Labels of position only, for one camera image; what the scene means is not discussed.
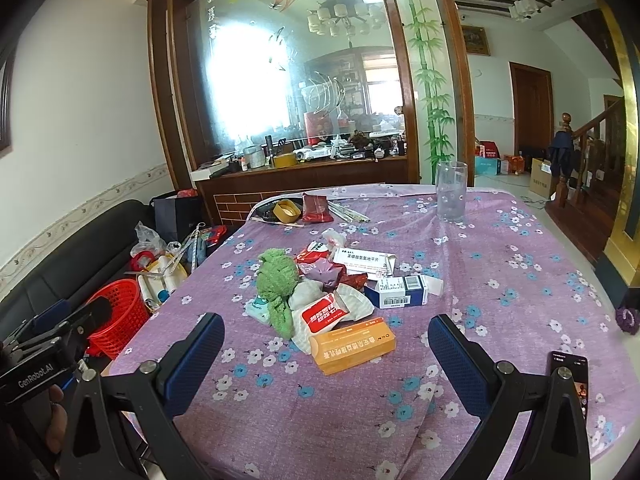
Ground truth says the red plastic basket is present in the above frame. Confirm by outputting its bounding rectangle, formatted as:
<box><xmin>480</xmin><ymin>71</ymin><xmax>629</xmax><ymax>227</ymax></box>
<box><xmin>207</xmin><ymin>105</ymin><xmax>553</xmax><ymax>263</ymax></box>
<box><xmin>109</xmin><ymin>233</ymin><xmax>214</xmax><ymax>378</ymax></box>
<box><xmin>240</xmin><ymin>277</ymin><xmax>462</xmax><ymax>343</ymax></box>
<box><xmin>87</xmin><ymin>278</ymin><xmax>150</xmax><ymax>360</ymax></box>

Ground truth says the orange medicine box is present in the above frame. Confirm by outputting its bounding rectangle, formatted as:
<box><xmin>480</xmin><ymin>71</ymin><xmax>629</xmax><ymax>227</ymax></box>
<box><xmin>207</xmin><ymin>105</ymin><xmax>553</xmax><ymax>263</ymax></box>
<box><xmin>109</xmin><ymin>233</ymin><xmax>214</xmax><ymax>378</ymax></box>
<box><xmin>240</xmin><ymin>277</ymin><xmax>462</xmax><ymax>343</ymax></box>
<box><xmin>309</xmin><ymin>318</ymin><xmax>396</xmax><ymax>376</ymax></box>

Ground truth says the red white snack packet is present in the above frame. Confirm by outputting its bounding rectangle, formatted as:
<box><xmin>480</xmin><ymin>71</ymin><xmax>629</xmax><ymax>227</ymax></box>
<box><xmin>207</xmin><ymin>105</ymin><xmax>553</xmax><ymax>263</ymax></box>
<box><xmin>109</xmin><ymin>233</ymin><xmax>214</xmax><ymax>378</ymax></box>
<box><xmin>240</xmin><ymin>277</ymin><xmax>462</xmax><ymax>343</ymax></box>
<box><xmin>302</xmin><ymin>292</ymin><xmax>348</xmax><ymax>335</ymax></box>

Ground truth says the brown wooden door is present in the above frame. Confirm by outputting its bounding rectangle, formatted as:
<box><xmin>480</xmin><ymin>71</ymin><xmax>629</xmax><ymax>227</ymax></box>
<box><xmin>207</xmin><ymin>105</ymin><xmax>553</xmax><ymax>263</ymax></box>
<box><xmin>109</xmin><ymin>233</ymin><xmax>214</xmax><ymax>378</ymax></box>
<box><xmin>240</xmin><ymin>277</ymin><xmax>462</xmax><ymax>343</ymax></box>
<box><xmin>509</xmin><ymin>62</ymin><xmax>554</xmax><ymax>159</ymax></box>

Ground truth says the blue white medicine box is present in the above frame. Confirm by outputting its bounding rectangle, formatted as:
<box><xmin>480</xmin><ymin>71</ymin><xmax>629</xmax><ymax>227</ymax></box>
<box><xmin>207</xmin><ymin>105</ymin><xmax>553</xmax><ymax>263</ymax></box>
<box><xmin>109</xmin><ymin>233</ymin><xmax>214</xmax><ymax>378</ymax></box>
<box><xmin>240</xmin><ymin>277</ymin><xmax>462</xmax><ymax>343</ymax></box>
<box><xmin>363</xmin><ymin>275</ymin><xmax>444</xmax><ymax>309</ymax></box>

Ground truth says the black leather sofa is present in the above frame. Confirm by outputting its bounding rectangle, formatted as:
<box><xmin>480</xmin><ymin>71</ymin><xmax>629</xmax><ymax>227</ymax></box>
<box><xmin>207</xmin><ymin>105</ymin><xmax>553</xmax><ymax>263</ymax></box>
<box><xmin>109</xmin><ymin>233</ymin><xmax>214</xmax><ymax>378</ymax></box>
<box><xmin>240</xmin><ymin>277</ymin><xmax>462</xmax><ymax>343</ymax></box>
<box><xmin>1</xmin><ymin>200</ymin><xmax>155</xmax><ymax>338</ymax></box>

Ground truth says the black smartphone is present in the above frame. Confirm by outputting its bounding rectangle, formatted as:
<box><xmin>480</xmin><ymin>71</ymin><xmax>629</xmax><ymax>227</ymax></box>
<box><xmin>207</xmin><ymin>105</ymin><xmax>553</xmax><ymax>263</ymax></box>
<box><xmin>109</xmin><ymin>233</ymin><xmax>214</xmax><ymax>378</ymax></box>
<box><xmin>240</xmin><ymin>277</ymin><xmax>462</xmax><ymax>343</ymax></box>
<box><xmin>546</xmin><ymin>350</ymin><xmax>590</xmax><ymax>421</ymax></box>

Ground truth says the clear drinking glass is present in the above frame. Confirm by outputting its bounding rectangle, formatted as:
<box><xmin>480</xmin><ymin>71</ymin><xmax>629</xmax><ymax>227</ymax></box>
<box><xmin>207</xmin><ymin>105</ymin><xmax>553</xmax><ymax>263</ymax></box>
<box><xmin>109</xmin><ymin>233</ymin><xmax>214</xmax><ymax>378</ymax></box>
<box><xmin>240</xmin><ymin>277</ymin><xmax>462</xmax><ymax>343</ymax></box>
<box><xmin>436</xmin><ymin>162</ymin><xmax>468</xmax><ymax>222</ymax></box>

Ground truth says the green plush cloth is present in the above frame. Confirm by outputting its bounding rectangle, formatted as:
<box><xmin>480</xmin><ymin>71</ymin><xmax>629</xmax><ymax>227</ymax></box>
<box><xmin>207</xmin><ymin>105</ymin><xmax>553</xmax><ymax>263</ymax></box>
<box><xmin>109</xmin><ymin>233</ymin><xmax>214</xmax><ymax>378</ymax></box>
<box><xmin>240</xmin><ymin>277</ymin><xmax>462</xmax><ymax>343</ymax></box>
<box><xmin>256</xmin><ymin>248</ymin><xmax>300</xmax><ymax>339</ymax></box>

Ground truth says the bag of white rolls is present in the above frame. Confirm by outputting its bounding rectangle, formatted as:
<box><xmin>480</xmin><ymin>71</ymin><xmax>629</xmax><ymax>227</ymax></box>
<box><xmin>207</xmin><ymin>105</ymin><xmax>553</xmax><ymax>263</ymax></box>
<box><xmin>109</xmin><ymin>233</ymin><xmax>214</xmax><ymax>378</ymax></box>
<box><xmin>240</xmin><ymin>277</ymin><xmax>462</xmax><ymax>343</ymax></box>
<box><xmin>134</xmin><ymin>256</ymin><xmax>188</xmax><ymax>312</ymax></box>

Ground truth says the wooden stair railing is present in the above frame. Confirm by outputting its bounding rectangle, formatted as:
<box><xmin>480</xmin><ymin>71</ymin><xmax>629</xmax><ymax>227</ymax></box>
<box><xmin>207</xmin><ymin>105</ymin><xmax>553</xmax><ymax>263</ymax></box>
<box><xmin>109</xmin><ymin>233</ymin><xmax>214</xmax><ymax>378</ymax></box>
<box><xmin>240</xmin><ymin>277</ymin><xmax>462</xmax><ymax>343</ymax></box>
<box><xmin>548</xmin><ymin>96</ymin><xmax>625</xmax><ymax>209</ymax></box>

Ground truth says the framed wall painting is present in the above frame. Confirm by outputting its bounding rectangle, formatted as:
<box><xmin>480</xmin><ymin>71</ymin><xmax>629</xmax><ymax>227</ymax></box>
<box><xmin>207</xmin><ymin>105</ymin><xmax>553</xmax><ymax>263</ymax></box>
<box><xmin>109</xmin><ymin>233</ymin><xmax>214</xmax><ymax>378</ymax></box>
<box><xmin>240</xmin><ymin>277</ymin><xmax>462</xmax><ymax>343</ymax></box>
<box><xmin>0</xmin><ymin>49</ymin><xmax>16</xmax><ymax>153</ymax></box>

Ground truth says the wooden glass partition cabinet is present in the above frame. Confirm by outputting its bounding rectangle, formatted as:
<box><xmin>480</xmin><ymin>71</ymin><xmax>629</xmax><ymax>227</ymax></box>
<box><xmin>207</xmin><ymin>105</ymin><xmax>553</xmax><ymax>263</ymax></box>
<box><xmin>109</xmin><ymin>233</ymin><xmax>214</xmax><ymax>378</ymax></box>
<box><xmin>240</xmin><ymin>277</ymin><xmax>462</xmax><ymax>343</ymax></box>
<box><xmin>145</xmin><ymin>0</ymin><xmax>474</xmax><ymax>226</ymax></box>

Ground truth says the white tissue paper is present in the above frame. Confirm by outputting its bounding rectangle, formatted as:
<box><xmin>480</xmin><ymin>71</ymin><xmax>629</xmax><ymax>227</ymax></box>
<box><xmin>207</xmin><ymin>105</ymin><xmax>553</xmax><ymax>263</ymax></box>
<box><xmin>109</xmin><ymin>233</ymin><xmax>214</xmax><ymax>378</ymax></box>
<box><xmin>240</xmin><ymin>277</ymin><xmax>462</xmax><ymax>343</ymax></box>
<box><xmin>288</xmin><ymin>280</ymin><xmax>374</xmax><ymax>354</ymax></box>

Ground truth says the yellow tape roll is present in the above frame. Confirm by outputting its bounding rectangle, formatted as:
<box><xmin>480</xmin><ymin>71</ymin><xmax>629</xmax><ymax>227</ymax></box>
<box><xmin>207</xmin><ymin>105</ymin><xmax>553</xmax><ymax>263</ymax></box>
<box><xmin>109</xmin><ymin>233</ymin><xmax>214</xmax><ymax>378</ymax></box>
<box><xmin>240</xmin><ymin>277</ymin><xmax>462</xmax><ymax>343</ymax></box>
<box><xmin>272</xmin><ymin>198</ymin><xmax>302</xmax><ymax>224</ymax></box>

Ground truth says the red snack wrapper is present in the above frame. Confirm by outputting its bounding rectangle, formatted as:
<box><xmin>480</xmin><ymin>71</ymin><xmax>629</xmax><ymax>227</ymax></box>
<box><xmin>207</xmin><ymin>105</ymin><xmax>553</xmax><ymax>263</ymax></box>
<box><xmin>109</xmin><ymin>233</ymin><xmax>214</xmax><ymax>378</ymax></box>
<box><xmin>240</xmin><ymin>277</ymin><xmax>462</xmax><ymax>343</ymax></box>
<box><xmin>294</xmin><ymin>242</ymin><xmax>368</xmax><ymax>292</ymax></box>

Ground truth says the dark red packet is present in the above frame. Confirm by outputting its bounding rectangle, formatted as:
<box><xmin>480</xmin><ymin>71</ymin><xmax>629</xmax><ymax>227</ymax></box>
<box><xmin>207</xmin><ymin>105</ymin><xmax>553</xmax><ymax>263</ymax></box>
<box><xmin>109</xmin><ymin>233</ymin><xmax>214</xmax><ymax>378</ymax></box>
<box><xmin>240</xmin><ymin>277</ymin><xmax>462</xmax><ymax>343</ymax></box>
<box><xmin>303</xmin><ymin>193</ymin><xmax>333</xmax><ymax>223</ymax></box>

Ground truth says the bundle of chopsticks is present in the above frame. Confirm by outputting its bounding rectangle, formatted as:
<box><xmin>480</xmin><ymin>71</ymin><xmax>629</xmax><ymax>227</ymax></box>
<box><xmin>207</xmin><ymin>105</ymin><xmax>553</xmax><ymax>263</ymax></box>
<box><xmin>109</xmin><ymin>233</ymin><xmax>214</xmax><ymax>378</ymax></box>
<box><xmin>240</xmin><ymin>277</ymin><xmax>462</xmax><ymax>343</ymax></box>
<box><xmin>328</xmin><ymin>200</ymin><xmax>370</xmax><ymax>223</ymax></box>

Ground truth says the cardboard box on floor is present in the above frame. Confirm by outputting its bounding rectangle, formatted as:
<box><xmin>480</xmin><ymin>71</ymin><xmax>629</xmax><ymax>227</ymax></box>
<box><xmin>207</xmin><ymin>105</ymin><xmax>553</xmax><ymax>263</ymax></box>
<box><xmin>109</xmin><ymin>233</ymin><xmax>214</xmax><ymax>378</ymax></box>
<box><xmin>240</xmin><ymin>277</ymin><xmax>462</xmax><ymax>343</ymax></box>
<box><xmin>529</xmin><ymin>158</ymin><xmax>555</xmax><ymax>200</ymax></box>

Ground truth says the long white medicine box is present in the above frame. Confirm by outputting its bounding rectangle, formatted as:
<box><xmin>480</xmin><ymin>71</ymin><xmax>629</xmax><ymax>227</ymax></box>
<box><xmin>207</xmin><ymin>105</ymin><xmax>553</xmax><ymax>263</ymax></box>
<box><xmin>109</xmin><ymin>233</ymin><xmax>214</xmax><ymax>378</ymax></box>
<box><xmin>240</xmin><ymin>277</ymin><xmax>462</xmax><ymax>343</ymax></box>
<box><xmin>332</xmin><ymin>248</ymin><xmax>397</xmax><ymax>281</ymax></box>

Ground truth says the clear plastic bag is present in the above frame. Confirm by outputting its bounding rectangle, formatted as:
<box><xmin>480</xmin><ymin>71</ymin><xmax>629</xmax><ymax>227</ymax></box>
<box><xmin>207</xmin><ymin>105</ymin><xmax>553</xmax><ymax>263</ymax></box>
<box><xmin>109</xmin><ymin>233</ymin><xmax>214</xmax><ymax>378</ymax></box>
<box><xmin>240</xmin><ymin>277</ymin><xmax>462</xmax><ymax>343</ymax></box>
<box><xmin>130</xmin><ymin>221</ymin><xmax>166</xmax><ymax>258</ymax></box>

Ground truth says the purple floral tablecloth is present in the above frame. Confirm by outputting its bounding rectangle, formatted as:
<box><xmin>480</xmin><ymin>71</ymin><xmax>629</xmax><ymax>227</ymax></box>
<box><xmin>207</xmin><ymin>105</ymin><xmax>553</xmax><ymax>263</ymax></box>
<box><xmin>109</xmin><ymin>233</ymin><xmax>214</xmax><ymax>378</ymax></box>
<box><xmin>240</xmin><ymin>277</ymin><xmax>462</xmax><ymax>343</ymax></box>
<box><xmin>111</xmin><ymin>184</ymin><xmax>639</xmax><ymax>479</ymax></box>

